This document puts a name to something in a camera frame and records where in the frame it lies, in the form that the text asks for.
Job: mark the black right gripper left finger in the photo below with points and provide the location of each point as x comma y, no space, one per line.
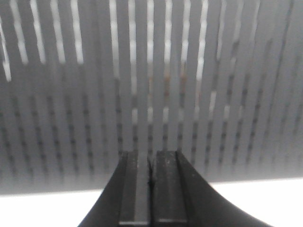
126,199

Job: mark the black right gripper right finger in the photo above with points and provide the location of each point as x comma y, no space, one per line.
181,197

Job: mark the white standing desk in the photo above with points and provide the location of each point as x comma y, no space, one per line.
278,202

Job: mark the black perforated pegboard panel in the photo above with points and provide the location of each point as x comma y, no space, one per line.
83,80

